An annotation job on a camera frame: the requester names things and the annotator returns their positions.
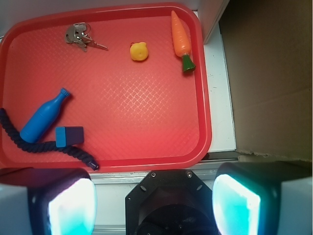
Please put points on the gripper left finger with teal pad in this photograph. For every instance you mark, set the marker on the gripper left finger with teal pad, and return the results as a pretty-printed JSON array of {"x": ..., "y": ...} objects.
[{"x": 47, "y": 201}]

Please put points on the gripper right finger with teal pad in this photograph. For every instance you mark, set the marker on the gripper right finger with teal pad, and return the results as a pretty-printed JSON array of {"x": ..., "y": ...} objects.
[{"x": 269, "y": 198}]

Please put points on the purple and blue block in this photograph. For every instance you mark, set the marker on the purple and blue block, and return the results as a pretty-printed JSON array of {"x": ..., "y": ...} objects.
[{"x": 69, "y": 135}]

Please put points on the blue toy bottle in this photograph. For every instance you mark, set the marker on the blue toy bottle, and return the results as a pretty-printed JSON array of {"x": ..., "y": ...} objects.
[{"x": 43, "y": 118}]

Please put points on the brown cardboard box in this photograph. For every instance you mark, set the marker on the brown cardboard box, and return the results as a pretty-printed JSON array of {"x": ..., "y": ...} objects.
[{"x": 268, "y": 47}]

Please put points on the red plastic tray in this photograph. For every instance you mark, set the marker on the red plastic tray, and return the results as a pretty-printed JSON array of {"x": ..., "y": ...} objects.
[{"x": 136, "y": 115}]

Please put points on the orange toy carrot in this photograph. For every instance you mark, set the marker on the orange toy carrot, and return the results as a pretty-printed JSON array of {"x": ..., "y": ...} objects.
[{"x": 181, "y": 43}]

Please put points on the bunch of silver keys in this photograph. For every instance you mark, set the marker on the bunch of silver keys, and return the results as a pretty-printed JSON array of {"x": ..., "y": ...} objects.
[{"x": 78, "y": 34}]

